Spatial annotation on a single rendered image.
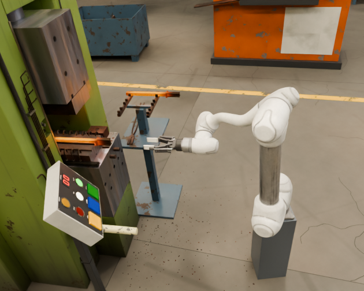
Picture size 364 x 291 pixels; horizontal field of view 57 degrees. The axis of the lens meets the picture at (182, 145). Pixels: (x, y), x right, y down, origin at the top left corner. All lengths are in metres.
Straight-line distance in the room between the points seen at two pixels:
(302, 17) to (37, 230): 4.22
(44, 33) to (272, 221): 1.43
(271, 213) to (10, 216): 1.50
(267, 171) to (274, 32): 3.74
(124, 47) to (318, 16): 2.94
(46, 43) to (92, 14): 4.97
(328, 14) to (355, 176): 2.48
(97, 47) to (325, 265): 4.69
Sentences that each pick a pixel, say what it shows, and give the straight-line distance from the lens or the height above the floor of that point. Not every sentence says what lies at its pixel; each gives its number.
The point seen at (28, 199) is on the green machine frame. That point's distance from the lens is 2.04.
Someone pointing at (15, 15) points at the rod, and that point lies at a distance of 1.89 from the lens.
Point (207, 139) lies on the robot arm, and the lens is 1.93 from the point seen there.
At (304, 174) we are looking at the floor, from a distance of 3.34.
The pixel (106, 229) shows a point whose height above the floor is 0.63.
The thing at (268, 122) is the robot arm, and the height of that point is 1.41.
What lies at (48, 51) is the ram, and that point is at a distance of 1.73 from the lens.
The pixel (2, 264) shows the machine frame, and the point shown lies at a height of 0.38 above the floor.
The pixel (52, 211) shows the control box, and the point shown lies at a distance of 1.50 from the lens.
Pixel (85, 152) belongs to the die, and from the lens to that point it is 2.12.
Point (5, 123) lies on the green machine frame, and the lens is 1.72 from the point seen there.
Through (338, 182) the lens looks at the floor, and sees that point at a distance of 3.34.
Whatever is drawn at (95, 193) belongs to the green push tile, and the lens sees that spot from 1.78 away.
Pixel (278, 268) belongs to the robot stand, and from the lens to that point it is 2.50.
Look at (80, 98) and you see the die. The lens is 1.96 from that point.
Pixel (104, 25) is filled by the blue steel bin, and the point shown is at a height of 0.63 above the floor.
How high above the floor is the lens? 2.19
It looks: 37 degrees down
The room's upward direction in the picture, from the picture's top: 6 degrees counter-clockwise
